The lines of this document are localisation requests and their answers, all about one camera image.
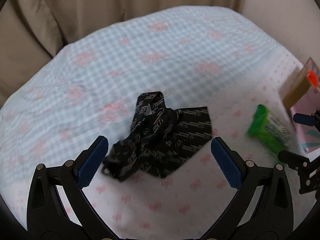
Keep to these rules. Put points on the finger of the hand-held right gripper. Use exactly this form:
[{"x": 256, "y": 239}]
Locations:
[
  {"x": 305, "y": 170},
  {"x": 303, "y": 119}
]

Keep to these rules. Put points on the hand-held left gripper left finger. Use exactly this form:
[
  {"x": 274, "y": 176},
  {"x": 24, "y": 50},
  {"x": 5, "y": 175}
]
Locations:
[{"x": 92, "y": 162}]

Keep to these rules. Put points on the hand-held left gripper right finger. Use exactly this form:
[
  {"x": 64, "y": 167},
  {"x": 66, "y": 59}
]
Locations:
[{"x": 225, "y": 165}]

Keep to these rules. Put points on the cardboard box with pink print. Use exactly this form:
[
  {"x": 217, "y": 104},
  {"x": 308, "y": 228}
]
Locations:
[{"x": 300, "y": 87}]

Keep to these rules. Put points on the green wet wipes packet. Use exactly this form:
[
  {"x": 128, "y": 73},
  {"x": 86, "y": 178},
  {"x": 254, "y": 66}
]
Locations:
[{"x": 268, "y": 132}]

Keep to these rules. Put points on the orange plush ball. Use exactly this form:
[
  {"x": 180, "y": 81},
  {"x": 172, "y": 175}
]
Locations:
[{"x": 314, "y": 79}]

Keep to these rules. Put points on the black patterned necktie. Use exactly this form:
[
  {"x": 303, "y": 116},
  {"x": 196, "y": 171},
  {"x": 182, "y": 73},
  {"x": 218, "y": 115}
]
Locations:
[{"x": 170, "y": 140}]

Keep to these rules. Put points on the checked floral bedsheet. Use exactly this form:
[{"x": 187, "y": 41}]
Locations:
[{"x": 150, "y": 62}]

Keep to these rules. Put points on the beige curtain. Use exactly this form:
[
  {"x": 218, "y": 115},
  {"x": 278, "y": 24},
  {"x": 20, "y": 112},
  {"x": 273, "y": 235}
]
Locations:
[{"x": 100, "y": 7}]

